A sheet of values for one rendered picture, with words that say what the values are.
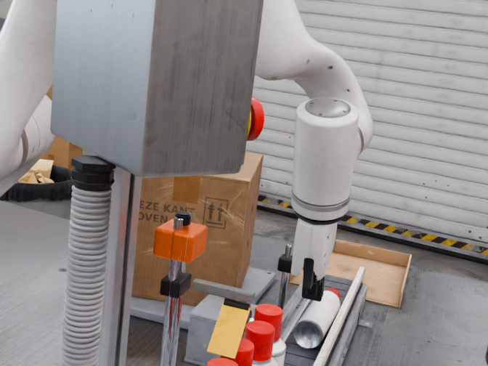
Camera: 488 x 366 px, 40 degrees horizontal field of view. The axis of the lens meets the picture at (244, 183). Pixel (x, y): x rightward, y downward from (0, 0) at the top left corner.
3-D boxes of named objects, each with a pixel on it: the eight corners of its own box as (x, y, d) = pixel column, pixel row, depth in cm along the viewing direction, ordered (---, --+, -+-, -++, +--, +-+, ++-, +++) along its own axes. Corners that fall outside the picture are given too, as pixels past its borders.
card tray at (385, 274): (399, 308, 152) (402, 292, 151) (287, 283, 159) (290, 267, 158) (409, 269, 180) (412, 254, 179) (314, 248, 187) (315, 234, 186)
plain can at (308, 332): (324, 324, 114) (347, 286, 133) (295, 316, 116) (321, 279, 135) (319, 352, 115) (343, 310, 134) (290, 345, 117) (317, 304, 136)
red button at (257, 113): (245, 99, 55) (273, 100, 57) (218, 91, 58) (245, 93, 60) (239, 145, 56) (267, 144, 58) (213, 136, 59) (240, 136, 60)
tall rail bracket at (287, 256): (304, 331, 135) (316, 252, 131) (269, 322, 137) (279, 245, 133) (307, 324, 138) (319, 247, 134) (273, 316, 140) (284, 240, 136)
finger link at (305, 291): (304, 262, 105) (302, 295, 109) (299, 275, 103) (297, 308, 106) (324, 266, 105) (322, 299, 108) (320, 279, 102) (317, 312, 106)
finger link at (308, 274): (310, 234, 99) (315, 237, 105) (299, 287, 98) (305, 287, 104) (318, 236, 99) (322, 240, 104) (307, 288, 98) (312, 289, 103)
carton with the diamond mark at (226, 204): (233, 313, 134) (250, 180, 128) (115, 294, 136) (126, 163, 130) (249, 263, 163) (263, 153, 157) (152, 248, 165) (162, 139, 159)
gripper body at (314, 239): (303, 179, 104) (300, 238, 110) (285, 216, 96) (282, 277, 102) (352, 188, 102) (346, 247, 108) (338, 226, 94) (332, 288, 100)
